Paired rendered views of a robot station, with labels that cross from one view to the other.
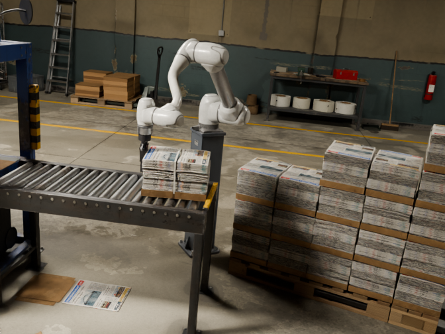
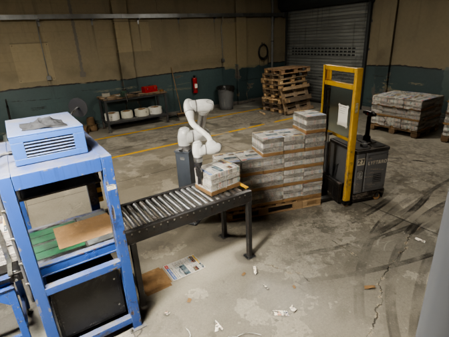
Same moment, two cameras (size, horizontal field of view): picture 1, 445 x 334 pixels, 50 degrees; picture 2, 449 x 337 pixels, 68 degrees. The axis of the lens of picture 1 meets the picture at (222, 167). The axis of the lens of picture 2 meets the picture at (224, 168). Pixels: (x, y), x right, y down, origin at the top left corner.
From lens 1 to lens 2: 2.18 m
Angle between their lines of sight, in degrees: 35
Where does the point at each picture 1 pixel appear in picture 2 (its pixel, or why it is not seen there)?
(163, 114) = (213, 147)
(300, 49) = (112, 77)
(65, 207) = (182, 220)
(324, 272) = (271, 198)
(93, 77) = not seen: outside the picture
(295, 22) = (103, 59)
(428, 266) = (314, 175)
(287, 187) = (246, 164)
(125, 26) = not seen: outside the picture
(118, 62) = not seen: outside the picture
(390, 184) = (294, 145)
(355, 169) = (277, 144)
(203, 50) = (202, 104)
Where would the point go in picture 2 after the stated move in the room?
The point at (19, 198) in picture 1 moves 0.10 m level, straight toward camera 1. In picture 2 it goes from (154, 229) to (163, 231)
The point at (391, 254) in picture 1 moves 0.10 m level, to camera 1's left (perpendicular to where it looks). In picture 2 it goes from (298, 176) to (294, 178)
